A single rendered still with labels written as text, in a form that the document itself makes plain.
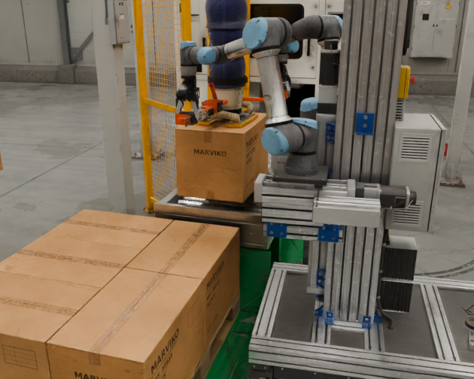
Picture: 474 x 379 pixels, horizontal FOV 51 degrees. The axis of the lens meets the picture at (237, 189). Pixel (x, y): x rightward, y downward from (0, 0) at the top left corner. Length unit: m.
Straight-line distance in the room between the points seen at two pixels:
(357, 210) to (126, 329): 1.01
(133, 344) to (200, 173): 1.21
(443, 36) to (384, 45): 9.09
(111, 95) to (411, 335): 2.53
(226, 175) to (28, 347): 1.34
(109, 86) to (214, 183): 1.32
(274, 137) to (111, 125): 2.07
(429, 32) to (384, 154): 9.03
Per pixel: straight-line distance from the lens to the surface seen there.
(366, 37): 2.21
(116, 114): 3.81
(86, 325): 2.10
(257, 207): 3.15
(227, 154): 2.75
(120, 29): 3.73
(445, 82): 11.52
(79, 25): 12.99
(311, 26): 2.64
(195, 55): 2.33
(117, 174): 3.95
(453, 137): 5.53
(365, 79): 2.23
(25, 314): 2.24
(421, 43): 11.24
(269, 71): 2.00
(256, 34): 2.00
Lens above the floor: 1.70
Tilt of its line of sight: 20 degrees down
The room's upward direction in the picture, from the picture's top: straight up
